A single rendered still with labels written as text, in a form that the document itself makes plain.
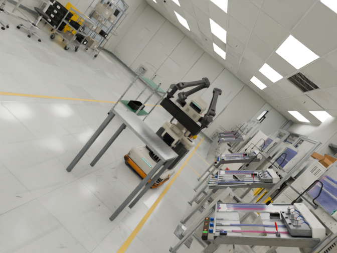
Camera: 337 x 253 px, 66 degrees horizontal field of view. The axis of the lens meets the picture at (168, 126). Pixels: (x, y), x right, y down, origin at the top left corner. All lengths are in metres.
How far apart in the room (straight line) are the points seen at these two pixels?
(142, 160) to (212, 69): 9.16
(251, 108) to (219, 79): 1.99
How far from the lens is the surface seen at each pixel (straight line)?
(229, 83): 12.19
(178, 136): 3.49
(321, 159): 3.92
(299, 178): 3.53
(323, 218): 2.25
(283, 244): 2.12
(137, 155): 3.61
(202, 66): 12.34
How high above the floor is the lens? 1.45
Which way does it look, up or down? 10 degrees down
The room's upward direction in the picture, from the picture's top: 41 degrees clockwise
